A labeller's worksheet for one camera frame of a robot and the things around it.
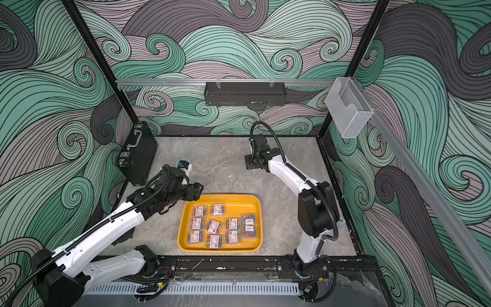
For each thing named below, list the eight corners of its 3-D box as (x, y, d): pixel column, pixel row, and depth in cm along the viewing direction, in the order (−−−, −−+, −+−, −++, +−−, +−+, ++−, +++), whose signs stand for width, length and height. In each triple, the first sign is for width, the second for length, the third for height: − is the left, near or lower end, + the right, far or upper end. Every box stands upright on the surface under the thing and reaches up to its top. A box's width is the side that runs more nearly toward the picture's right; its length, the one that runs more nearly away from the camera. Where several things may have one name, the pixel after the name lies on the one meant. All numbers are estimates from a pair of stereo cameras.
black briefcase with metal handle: (134, 188, 99) (112, 163, 82) (152, 147, 118) (137, 119, 101) (147, 188, 99) (128, 163, 82) (163, 147, 118) (150, 119, 101)
